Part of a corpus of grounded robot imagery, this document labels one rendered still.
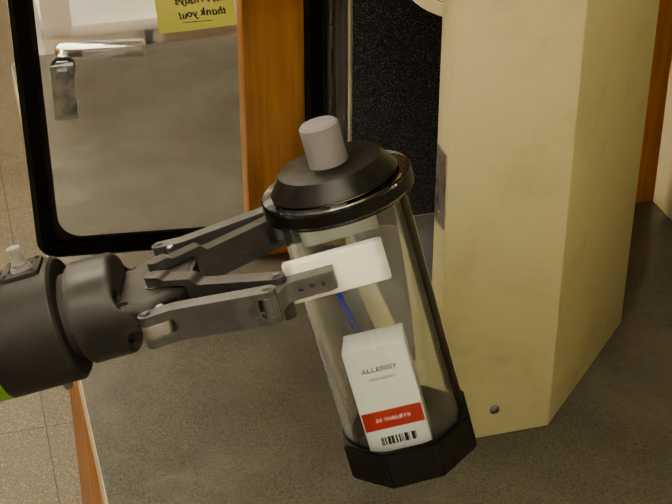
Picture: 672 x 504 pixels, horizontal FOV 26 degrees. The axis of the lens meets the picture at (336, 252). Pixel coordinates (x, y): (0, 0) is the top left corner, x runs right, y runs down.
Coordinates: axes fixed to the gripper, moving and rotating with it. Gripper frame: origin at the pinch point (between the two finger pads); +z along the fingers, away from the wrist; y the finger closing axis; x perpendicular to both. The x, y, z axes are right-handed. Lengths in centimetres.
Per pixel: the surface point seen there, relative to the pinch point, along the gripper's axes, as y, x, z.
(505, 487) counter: 13.4, 32.2, 6.0
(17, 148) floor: 280, 63, -97
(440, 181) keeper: 17.1, 4.3, 7.6
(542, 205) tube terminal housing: 18.1, 9.2, 15.3
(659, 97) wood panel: 62, 19, 35
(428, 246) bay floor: 41.1, 20.0, 4.9
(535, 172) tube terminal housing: 17.5, 5.9, 15.4
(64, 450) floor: 151, 88, -75
